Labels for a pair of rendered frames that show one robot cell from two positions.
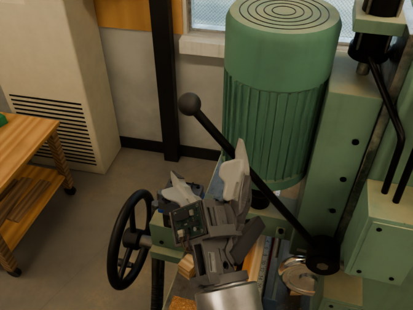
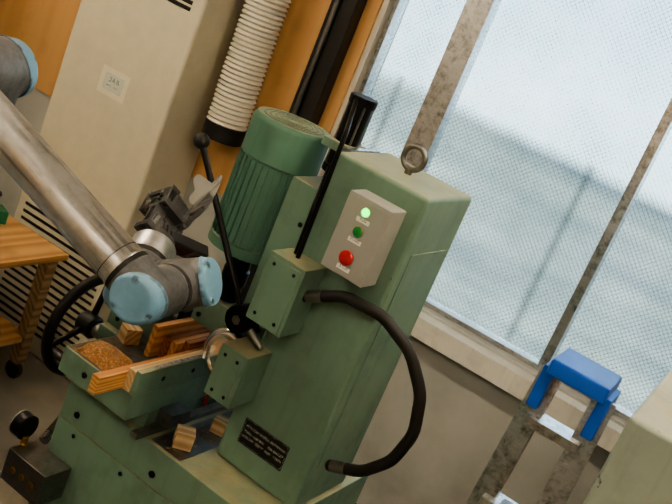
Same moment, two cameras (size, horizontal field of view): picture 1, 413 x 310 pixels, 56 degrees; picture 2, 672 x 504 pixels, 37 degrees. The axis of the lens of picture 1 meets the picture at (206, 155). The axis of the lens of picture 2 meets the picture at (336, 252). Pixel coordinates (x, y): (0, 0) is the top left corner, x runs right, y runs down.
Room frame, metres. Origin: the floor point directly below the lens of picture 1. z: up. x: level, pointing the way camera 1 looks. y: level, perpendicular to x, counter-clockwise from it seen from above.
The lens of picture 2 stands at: (-1.45, -0.68, 1.90)
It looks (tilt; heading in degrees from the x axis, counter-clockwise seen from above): 17 degrees down; 10
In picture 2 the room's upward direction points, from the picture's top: 23 degrees clockwise
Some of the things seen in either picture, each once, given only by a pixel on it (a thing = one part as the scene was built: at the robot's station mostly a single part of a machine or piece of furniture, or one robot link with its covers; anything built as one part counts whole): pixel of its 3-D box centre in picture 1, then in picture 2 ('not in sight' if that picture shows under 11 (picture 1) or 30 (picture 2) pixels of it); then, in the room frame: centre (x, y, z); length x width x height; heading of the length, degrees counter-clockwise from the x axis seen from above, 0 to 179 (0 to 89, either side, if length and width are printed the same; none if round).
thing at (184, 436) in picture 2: not in sight; (184, 437); (0.39, -0.19, 0.82); 0.04 x 0.04 x 0.04; 24
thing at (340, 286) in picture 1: (335, 296); (237, 372); (0.38, -0.25, 1.02); 0.09 x 0.07 x 0.12; 164
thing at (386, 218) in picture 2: not in sight; (363, 237); (0.36, -0.39, 1.40); 0.10 x 0.06 x 0.16; 74
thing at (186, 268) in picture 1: (188, 266); (130, 333); (0.51, 0.04, 0.92); 0.04 x 0.03 x 0.04; 143
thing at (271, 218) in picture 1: (265, 216); (225, 320); (0.57, -0.14, 1.03); 0.14 x 0.07 x 0.09; 74
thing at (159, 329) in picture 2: not in sight; (181, 334); (0.59, -0.05, 0.94); 0.21 x 0.01 x 0.08; 164
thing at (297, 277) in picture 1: (308, 275); (227, 356); (0.43, -0.21, 1.02); 0.12 x 0.03 x 0.12; 74
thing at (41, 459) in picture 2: not in sight; (34, 472); (0.37, 0.09, 0.58); 0.12 x 0.08 x 0.08; 74
